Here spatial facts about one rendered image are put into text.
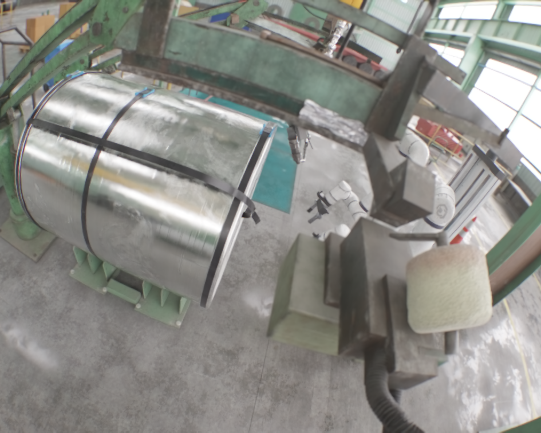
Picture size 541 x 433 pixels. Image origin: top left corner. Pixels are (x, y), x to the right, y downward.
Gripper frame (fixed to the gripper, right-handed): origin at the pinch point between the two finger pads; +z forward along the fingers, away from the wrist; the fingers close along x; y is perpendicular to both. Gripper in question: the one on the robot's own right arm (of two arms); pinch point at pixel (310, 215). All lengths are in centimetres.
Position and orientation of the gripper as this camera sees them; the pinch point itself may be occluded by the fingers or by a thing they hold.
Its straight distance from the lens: 192.0
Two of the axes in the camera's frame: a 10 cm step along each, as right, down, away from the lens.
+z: -6.7, 5.9, 4.5
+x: 0.5, -5.7, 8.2
